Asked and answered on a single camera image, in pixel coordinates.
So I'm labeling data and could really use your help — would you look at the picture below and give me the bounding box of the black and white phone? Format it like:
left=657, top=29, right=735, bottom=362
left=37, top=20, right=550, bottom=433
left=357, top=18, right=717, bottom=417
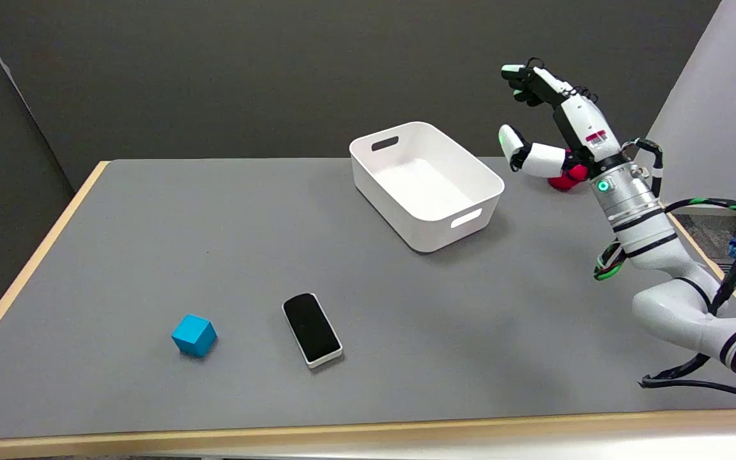
left=282, top=293, right=344, bottom=369

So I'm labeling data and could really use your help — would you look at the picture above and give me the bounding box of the white plastic basket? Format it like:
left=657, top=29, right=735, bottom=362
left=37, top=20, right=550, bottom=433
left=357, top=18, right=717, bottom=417
left=349, top=121, right=505, bottom=254

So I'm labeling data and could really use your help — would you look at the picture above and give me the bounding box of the red apple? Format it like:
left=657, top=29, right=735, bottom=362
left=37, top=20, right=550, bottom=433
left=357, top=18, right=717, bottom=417
left=548, top=149, right=590, bottom=192

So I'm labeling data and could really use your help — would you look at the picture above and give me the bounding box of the blue cube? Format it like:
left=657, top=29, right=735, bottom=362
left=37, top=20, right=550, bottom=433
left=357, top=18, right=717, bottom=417
left=171, top=314, right=218, bottom=358

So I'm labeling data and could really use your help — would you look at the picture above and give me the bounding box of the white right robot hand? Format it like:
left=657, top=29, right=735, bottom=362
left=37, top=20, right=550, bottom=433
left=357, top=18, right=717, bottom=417
left=499, top=59, right=625, bottom=180

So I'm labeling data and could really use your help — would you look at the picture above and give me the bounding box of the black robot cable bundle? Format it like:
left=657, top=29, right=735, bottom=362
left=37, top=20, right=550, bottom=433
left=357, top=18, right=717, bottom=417
left=594, top=139, right=736, bottom=408

